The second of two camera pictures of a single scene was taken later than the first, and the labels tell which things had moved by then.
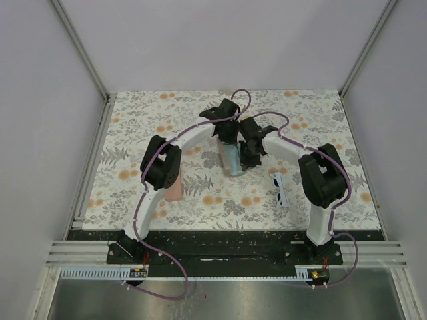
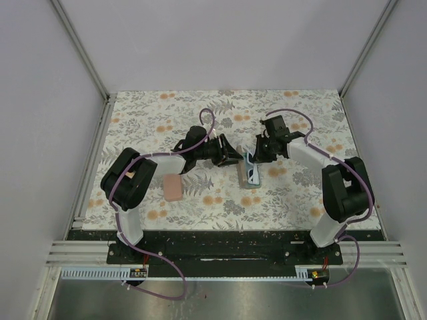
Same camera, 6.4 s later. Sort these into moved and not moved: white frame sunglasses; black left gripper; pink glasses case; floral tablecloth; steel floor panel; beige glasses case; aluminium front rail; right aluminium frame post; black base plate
Moved: black left gripper; white frame sunglasses; beige glasses case
Not moved: floral tablecloth; right aluminium frame post; pink glasses case; black base plate; steel floor panel; aluminium front rail
